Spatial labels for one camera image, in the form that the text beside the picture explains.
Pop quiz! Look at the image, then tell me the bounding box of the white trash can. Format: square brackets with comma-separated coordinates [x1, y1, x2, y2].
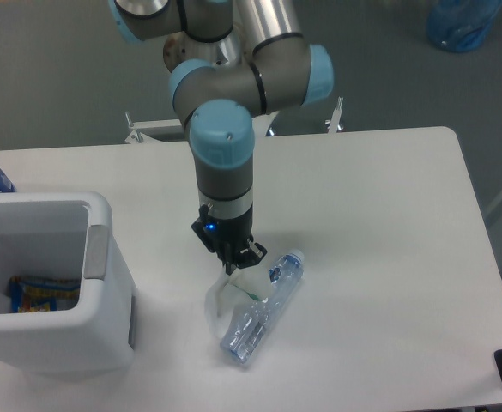
[0, 192, 136, 373]

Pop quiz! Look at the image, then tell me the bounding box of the blue yellow snack wrapper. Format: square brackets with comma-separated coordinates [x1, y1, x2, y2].
[9, 276, 81, 313]

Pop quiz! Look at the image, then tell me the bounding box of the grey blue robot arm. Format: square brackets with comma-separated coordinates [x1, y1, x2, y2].
[109, 1, 335, 274]

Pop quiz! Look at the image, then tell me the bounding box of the blue plastic bag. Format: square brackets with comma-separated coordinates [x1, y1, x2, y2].
[426, 0, 502, 53]

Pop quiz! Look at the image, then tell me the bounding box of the white paper tissue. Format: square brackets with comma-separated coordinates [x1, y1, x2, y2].
[204, 266, 274, 339]

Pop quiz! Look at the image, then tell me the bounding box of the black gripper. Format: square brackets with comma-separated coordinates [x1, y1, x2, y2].
[191, 205, 267, 275]

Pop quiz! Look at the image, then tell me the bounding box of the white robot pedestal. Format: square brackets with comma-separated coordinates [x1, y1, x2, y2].
[124, 96, 345, 144]

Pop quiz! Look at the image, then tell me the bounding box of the clear plastic water bottle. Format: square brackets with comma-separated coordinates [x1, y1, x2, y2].
[220, 249, 305, 366]

